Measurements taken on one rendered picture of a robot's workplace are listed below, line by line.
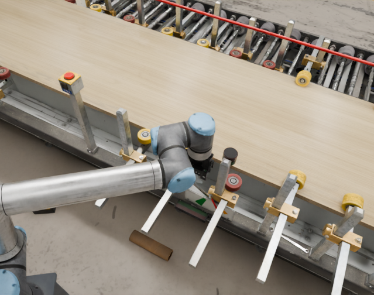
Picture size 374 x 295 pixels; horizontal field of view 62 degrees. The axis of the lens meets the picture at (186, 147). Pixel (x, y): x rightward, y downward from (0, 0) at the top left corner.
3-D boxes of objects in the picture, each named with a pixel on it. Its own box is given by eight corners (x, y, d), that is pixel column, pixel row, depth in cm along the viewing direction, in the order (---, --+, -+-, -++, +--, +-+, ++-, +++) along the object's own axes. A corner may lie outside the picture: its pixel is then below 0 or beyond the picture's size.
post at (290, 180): (264, 235, 148) (296, 182, 111) (257, 232, 149) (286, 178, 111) (266, 229, 150) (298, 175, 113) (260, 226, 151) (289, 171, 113)
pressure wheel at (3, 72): (2, 82, 194) (-6, 67, 185) (16, 80, 195) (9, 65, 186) (1, 90, 189) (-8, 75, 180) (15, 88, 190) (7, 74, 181)
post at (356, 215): (314, 263, 144) (364, 216, 106) (306, 259, 145) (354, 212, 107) (315, 256, 146) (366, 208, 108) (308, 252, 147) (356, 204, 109)
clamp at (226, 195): (233, 209, 143) (234, 203, 139) (206, 196, 146) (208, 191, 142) (237, 199, 146) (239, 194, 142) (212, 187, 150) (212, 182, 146)
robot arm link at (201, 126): (182, 112, 103) (211, 107, 105) (182, 137, 113) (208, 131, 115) (191, 133, 97) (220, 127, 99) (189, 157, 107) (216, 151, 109)
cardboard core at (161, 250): (167, 259, 201) (128, 237, 209) (167, 263, 207) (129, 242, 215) (172, 248, 206) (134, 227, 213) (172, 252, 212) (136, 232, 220)
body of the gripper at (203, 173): (205, 182, 121) (207, 164, 111) (185, 173, 123) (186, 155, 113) (213, 168, 125) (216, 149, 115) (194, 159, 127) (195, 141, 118)
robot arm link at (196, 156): (183, 147, 110) (195, 129, 115) (182, 155, 113) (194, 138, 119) (206, 157, 107) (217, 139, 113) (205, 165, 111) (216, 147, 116)
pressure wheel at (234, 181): (234, 202, 148) (238, 190, 139) (219, 195, 150) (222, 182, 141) (240, 189, 152) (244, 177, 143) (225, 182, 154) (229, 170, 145)
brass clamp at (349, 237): (354, 253, 122) (360, 249, 118) (320, 237, 125) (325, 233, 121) (357, 240, 125) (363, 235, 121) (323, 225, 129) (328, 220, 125)
